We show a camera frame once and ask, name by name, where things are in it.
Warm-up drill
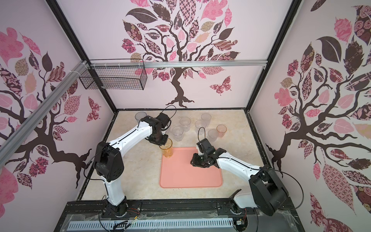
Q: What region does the blue-grey plastic cup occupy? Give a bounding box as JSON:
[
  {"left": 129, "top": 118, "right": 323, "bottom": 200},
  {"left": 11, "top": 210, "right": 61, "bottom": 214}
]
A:
[{"left": 135, "top": 111, "right": 147, "bottom": 123}]

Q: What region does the amber plastic cup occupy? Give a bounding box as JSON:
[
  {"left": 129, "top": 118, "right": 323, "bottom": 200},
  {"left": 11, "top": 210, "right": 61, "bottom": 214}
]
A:
[{"left": 159, "top": 138, "right": 173, "bottom": 158}]

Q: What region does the pink tray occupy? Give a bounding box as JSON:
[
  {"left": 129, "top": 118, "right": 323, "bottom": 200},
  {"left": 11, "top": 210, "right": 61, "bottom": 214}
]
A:
[{"left": 159, "top": 147, "right": 223, "bottom": 189}]

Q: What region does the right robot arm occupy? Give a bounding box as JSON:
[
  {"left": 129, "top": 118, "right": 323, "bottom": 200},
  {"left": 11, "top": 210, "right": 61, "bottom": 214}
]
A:
[{"left": 190, "top": 139, "right": 289, "bottom": 216}]

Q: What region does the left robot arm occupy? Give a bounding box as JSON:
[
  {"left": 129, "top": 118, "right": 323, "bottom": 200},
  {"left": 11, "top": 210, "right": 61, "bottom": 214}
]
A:
[{"left": 93, "top": 113, "right": 171, "bottom": 218}]

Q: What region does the orange-pink cup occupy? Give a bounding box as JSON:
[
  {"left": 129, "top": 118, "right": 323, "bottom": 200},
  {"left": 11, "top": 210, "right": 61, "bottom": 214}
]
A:
[{"left": 216, "top": 124, "right": 228, "bottom": 138}]

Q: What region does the black wire basket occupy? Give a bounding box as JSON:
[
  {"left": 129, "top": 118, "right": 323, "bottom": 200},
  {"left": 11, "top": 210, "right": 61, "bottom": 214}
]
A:
[{"left": 79, "top": 58, "right": 147, "bottom": 90}]

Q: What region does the white slotted cable duct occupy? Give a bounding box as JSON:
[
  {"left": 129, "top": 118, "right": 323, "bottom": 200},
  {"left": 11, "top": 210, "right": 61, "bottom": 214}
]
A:
[{"left": 66, "top": 218, "right": 234, "bottom": 232}]

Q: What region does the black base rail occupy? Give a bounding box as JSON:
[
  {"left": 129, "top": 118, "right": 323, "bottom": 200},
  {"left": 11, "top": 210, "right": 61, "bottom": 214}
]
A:
[{"left": 54, "top": 198, "right": 304, "bottom": 232}]

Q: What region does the back aluminium rail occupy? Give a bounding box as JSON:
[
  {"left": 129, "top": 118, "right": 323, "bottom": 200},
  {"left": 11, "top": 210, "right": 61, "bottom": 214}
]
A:
[{"left": 90, "top": 60, "right": 268, "bottom": 68}]

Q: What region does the aluminium rail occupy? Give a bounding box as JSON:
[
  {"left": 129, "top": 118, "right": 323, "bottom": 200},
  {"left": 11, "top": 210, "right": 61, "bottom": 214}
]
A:
[
  {"left": 1, "top": 61, "right": 89, "bottom": 167},
  {"left": 90, "top": 60, "right": 268, "bottom": 68}
]

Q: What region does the left aluminium rail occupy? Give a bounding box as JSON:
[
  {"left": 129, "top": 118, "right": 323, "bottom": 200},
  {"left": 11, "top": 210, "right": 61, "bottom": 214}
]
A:
[{"left": 1, "top": 61, "right": 89, "bottom": 167}]

